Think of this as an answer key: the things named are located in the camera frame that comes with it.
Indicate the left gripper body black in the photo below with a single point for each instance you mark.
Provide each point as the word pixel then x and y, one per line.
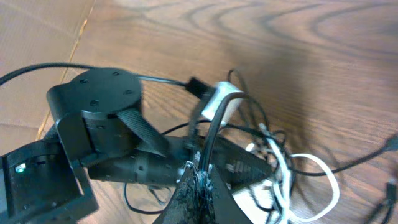
pixel 98 121

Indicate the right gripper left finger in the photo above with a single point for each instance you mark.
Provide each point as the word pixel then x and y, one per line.
pixel 182 207

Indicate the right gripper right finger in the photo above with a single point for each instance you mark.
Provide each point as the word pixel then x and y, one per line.
pixel 225 209

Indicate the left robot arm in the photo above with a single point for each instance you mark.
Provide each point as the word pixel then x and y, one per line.
pixel 40 185

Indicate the cardboard panel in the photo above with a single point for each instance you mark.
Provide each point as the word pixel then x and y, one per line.
pixel 33 32

